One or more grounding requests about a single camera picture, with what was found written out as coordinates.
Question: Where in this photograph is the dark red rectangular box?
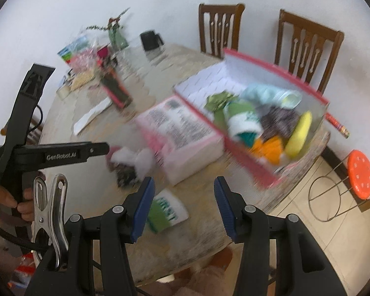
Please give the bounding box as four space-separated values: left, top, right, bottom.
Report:
99 65 133 109

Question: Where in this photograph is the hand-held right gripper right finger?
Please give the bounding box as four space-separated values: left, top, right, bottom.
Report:
214 176 346 296

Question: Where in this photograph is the white folded paper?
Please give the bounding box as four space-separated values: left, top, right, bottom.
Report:
73 99 112 136

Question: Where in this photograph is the silver metal spring clamp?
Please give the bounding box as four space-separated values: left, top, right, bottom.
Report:
33 174 69 269

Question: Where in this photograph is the colourful printed packet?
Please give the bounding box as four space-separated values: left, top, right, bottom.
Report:
57 35 91 64

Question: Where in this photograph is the black mug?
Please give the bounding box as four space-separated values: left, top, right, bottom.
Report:
140 30 165 51

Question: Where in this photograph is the light blue sock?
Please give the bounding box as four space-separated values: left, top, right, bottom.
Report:
240 84 303 109

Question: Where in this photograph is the clear plastic container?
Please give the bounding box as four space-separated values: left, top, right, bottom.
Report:
56 83 71 99

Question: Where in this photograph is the green vase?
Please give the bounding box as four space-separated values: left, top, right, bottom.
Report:
86 6 131 53

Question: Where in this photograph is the pink cardboard box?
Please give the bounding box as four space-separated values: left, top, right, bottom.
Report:
136 48 330 189

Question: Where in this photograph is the black cable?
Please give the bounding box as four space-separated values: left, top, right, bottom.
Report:
0 216 50 252

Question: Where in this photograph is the beige lace tablecloth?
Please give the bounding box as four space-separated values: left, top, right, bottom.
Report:
38 43 330 284

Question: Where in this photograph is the orange soft cloth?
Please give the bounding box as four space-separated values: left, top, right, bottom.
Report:
251 137 286 165

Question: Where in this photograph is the green cloth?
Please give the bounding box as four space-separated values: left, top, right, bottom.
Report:
205 91 239 111

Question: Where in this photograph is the clear bag of peanuts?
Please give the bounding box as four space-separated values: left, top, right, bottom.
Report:
69 68 101 91

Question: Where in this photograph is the orange wire-frame stool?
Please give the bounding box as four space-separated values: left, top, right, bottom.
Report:
308 149 370 222

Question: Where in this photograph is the red patterned stick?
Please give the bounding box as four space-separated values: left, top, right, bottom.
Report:
325 112 350 139

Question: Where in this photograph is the green and white sock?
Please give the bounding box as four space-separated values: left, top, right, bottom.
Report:
146 189 189 234
223 101 262 147

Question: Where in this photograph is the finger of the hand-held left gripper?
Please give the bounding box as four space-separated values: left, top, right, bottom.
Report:
38 142 111 171

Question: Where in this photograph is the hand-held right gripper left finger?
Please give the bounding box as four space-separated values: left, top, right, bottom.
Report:
25 177 155 296

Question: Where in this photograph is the white thin cloth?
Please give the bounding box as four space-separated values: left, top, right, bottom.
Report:
111 147 155 175

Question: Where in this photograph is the dark patterned cloth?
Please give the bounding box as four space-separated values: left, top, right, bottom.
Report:
106 154 142 188
259 105 301 139

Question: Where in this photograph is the pink plastic bag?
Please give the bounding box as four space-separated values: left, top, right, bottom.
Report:
68 48 101 73

